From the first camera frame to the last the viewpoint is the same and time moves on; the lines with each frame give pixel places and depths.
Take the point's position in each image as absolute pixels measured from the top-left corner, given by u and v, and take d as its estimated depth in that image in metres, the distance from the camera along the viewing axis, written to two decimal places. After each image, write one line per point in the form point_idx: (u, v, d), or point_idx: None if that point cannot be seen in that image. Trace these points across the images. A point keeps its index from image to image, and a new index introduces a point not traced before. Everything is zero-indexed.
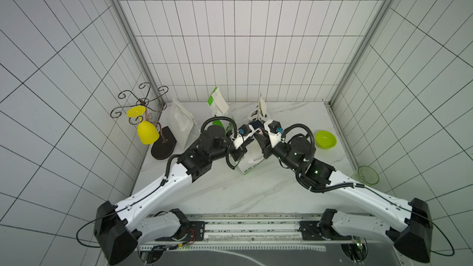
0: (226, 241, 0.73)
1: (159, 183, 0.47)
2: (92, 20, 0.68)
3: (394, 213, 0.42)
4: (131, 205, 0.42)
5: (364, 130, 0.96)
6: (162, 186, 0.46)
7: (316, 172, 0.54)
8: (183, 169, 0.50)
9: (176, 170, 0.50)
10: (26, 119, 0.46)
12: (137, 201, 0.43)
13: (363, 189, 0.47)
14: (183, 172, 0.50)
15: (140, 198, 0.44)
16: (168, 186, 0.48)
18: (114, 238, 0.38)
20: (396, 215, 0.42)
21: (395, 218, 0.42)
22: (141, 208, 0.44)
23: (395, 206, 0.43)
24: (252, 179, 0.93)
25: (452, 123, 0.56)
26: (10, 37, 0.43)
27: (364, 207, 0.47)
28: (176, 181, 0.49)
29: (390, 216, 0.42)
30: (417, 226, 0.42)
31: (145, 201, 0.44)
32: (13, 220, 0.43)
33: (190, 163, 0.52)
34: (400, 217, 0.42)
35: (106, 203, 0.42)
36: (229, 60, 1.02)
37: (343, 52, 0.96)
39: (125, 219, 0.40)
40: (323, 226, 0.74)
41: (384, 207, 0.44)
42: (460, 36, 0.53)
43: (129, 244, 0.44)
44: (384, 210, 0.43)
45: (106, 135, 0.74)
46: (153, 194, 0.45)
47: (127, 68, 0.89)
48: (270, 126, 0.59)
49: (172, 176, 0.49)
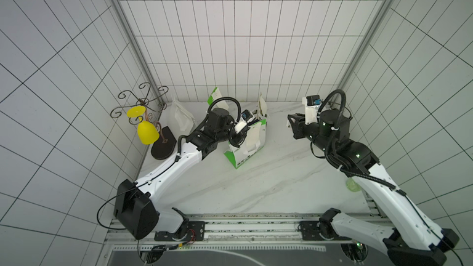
0: (226, 241, 0.73)
1: (173, 159, 0.49)
2: (92, 20, 0.68)
3: (422, 233, 0.38)
4: (150, 180, 0.44)
5: (364, 130, 0.96)
6: (176, 162, 0.49)
7: (358, 154, 0.45)
8: (194, 146, 0.53)
9: (187, 148, 0.52)
10: (26, 119, 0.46)
12: (155, 177, 0.45)
13: (403, 197, 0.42)
14: (194, 148, 0.53)
15: (158, 173, 0.46)
16: (181, 162, 0.50)
18: (137, 213, 0.40)
20: (423, 236, 0.38)
21: (420, 238, 0.38)
22: (161, 182, 0.46)
23: (426, 228, 0.39)
24: (252, 180, 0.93)
25: (452, 123, 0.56)
26: (10, 37, 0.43)
27: (385, 210, 0.42)
28: (189, 156, 0.52)
29: (415, 233, 0.38)
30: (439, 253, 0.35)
31: (164, 175, 0.46)
32: (13, 220, 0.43)
33: (199, 142, 0.54)
34: (426, 239, 0.38)
35: (127, 180, 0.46)
36: (229, 60, 1.02)
37: (342, 52, 0.97)
39: (148, 192, 0.42)
40: (323, 221, 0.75)
41: (415, 224, 0.39)
42: (460, 36, 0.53)
43: (153, 217, 0.46)
44: (412, 226, 0.39)
45: (106, 135, 0.74)
46: (170, 169, 0.47)
47: (127, 68, 0.89)
48: (308, 98, 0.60)
49: (185, 152, 0.51)
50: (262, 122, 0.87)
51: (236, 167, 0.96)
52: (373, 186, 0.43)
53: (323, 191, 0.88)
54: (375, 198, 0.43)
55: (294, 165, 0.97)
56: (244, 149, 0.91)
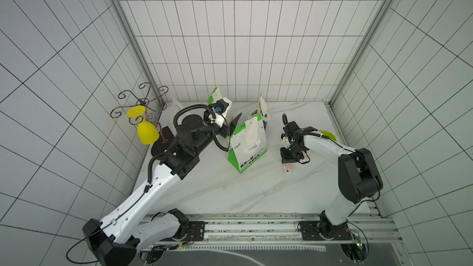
0: (226, 241, 0.73)
1: (143, 190, 0.43)
2: (92, 20, 0.68)
3: (336, 149, 0.54)
4: (116, 218, 0.40)
5: (364, 130, 0.96)
6: (146, 193, 0.43)
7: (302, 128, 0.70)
8: (169, 167, 0.47)
9: (159, 172, 0.46)
10: (26, 119, 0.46)
12: (122, 213, 0.41)
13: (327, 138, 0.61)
14: (169, 173, 0.46)
15: (126, 209, 0.41)
16: (153, 193, 0.45)
18: (104, 260, 0.38)
20: (336, 151, 0.53)
21: (335, 153, 0.53)
22: (127, 220, 0.41)
23: (340, 146, 0.55)
24: (252, 180, 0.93)
25: (452, 123, 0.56)
26: (10, 37, 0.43)
27: (325, 154, 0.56)
28: (161, 185, 0.46)
29: (333, 153, 0.55)
30: (347, 157, 0.49)
31: (132, 210, 0.41)
32: (13, 220, 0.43)
33: (175, 161, 0.48)
34: (339, 152, 0.52)
35: (87, 223, 0.39)
36: (229, 60, 1.02)
37: (342, 52, 0.97)
39: (113, 234, 0.38)
40: (323, 219, 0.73)
41: (333, 148, 0.55)
42: (460, 36, 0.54)
43: (125, 254, 0.43)
44: (332, 150, 0.55)
45: (106, 135, 0.74)
46: (139, 202, 0.42)
47: (127, 68, 0.89)
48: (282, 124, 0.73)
49: (156, 179, 0.45)
50: (258, 116, 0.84)
51: (241, 172, 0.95)
52: (308, 138, 0.67)
53: (323, 191, 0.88)
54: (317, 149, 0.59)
55: (294, 165, 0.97)
56: (243, 148, 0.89)
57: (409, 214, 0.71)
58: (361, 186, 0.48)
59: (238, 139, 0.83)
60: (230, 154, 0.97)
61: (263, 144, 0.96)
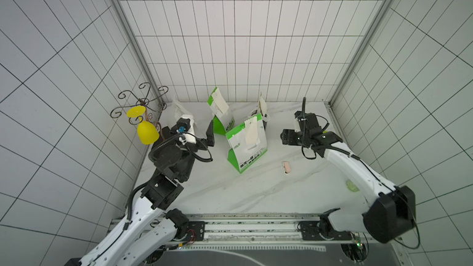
0: (226, 241, 0.73)
1: (122, 228, 0.43)
2: (92, 20, 0.68)
3: (372, 184, 0.45)
4: (95, 259, 0.40)
5: (364, 130, 0.96)
6: (125, 231, 0.43)
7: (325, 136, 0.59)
8: (149, 201, 0.46)
9: (140, 207, 0.45)
10: (26, 119, 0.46)
12: (101, 252, 0.41)
13: (358, 161, 0.51)
14: (148, 206, 0.45)
15: (105, 248, 0.41)
16: (132, 229, 0.45)
18: None
20: (373, 188, 0.44)
21: (371, 188, 0.44)
22: (106, 260, 0.41)
23: (377, 181, 0.45)
24: (252, 180, 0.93)
25: (452, 123, 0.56)
26: (10, 37, 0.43)
27: (351, 179, 0.50)
28: (141, 220, 0.46)
29: (367, 186, 0.45)
30: (387, 198, 0.47)
31: (111, 249, 0.41)
32: (13, 220, 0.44)
33: (157, 193, 0.47)
34: (376, 188, 0.44)
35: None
36: (229, 60, 1.02)
37: (343, 52, 0.96)
39: None
40: (323, 219, 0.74)
41: (367, 178, 0.46)
42: (460, 36, 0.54)
43: None
44: (366, 181, 0.46)
45: (107, 135, 0.74)
46: (117, 241, 0.42)
47: (127, 68, 0.89)
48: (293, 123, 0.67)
49: (136, 214, 0.45)
50: (258, 116, 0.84)
51: (241, 172, 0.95)
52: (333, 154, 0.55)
53: (323, 191, 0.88)
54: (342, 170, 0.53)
55: (293, 166, 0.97)
56: (243, 148, 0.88)
57: None
58: (397, 232, 0.43)
59: (238, 139, 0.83)
60: (230, 154, 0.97)
61: (263, 144, 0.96)
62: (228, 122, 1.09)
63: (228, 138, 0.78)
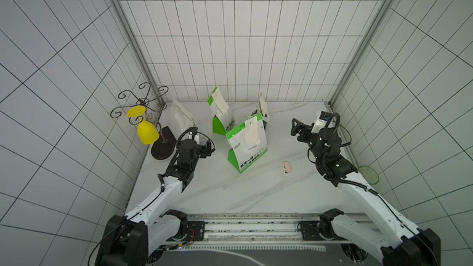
0: (226, 241, 0.73)
1: (158, 192, 0.52)
2: (92, 20, 0.68)
3: (395, 226, 0.42)
4: (142, 210, 0.46)
5: (364, 130, 0.96)
6: (162, 193, 0.52)
7: (338, 165, 0.56)
8: (173, 178, 0.58)
9: (169, 180, 0.57)
10: (26, 118, 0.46)
12: (145, 207, 0.47)
13: (376, 196, 0.48)
14: (175, 180, 0.58)
15: (148, 204, 0.48)
16: (167, 193, 0.55)
18: (134, 241, 0.40)
20: (395, 229, 0.41)
21: (393, 231, 0.41)
22: (152, 210, 0.48)
23: (400, 223, 0.42)
24: (252, 180, 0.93)
25: (452, 123, 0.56)
26: (10, 37, 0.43)
27: (370, 215, 0.46)
28: (172, 187, 0.57)
29: (389, 227, 0.42)
30: (411, 244, 0.44)
31: (153, 203, 0.49)
32: (13, 220, 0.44)
33: (177, 175, 0.60)
34: (399, 231, 0.41)
35: (116, 217, 0.43)
36: (229, 60, 1.02)
37: (343, 52, 0.96)
39: (142, 220, 0.44)
40: (323, 219, 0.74)
41: (387, 218, 0.44)
42: (460, 36, 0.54)
43: (143, 249, 0.44)
44: (386, 221, 0.43)
45: (106, 135, 0.74)
46: (157, 199, 0.50)
47: (127, 68, 0.89)
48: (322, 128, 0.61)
49: (167, 184, 0.55)
50: (258, 116, 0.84)
51: (241, 172, 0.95)
52: (349, 188, 0.51)
53: (324, 191, 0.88)
54: (359, 202, 0.49)
55: (293, 166, 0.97)
56: (244, 148, 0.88)
57: (409, 214, 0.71)
58: None
59: (238, 139, 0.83)
60: (230, 154, 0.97)
61: (263, 144, 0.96)
62: (228, 122, 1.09)
63: (228, 138, 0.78)
